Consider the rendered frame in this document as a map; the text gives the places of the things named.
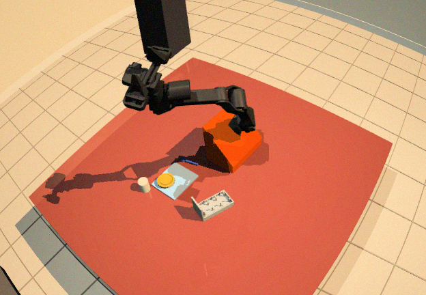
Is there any yellow round plate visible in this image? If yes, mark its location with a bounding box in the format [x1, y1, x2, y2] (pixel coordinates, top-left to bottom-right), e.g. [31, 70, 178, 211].
[157, 173, 174, 187]

